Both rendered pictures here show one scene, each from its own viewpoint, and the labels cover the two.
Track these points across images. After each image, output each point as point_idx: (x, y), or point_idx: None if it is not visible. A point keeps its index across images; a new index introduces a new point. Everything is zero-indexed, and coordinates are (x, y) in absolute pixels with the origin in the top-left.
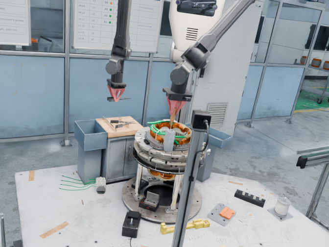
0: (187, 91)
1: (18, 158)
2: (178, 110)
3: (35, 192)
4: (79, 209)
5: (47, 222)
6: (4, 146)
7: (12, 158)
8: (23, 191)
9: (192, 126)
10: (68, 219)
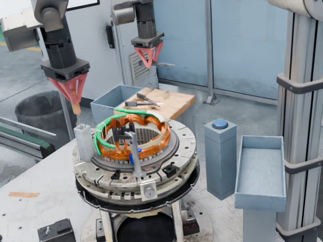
0: (74, 66)
1: (251, 123)
2: (68, 95)
3: (70, 153)
4: (64, 190)
5: (31, 184)
6: (252, 104)
7: (244, 121)
8: (67, 147)
9: None
10: (43, 193)
